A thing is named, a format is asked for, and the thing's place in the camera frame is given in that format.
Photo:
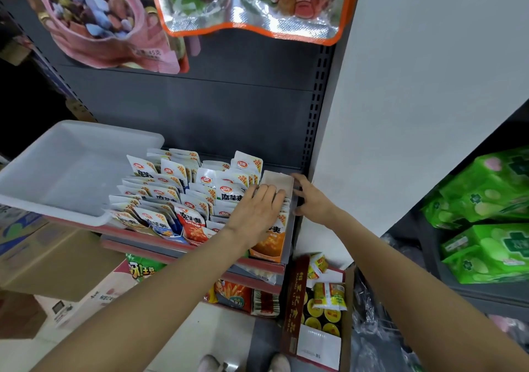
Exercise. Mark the person's left hand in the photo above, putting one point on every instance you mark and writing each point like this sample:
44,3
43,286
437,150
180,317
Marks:
254,212

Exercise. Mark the person's right hand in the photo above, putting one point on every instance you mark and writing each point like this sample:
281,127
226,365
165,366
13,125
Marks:
314,204

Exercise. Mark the orange display box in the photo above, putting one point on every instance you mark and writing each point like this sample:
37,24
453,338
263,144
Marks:
288,194

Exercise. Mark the orange snack packet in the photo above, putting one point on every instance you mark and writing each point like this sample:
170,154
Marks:
269,248

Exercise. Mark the green display box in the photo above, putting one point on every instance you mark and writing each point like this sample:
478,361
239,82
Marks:
244,165

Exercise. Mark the red display box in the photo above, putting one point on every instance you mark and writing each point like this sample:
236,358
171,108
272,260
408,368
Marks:
194,223

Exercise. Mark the red konjac snack packet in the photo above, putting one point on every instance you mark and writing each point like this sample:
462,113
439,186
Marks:
192,227

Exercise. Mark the blue display box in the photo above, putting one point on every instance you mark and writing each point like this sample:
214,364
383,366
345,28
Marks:
161,223

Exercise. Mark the blue konjac snack packet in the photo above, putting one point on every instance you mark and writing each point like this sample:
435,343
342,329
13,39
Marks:
161,223

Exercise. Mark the gold display box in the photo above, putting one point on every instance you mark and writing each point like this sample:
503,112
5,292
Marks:
136,169

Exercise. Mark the white plastic bin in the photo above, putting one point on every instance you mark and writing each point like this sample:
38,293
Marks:
66,169

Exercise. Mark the person's right forearm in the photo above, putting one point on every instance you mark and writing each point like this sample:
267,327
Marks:
421,293

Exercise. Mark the person's left forearm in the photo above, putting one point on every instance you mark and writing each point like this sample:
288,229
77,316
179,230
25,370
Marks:
140,310

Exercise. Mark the green snack bag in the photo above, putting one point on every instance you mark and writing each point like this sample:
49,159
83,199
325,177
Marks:
142,267

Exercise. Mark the person's right shoe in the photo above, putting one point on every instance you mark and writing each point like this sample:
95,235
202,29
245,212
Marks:
279,362

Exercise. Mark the person's shoe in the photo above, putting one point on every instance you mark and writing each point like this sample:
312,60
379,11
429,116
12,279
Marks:
279,362
211,363

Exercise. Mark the person's left shoe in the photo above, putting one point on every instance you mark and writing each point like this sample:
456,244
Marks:
211,363

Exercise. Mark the blue print cardboard carton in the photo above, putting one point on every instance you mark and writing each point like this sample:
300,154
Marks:
49,256

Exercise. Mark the orange-edged clear candy bag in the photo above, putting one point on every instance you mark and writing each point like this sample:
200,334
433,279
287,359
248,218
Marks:
248,0

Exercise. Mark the row of orange chip bags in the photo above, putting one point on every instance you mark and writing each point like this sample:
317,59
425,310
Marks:
240,297

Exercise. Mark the dark red white-label carton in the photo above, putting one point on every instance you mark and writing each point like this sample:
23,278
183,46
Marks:
318,318

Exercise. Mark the black plastic wrapped bundle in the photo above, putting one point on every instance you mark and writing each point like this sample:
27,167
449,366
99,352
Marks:
380,326

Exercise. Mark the stack of green packs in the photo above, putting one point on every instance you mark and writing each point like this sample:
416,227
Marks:
488,219

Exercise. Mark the white pink carton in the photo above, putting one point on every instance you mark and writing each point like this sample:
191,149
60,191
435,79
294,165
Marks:
91,301

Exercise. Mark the hanging pink candy bag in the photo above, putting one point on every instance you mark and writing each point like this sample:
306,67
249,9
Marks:
99,20

